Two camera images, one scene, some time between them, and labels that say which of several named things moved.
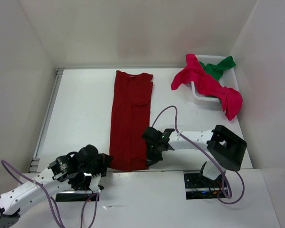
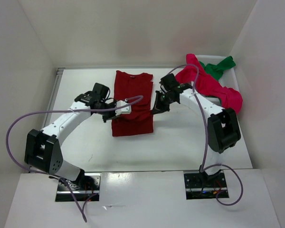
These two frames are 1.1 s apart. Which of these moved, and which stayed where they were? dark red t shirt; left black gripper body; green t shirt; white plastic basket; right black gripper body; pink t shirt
Moved: dark red t shirt; right black gripper body; left black gripper body
Stayed: white plastic basket; pink t shirt; green t shirt
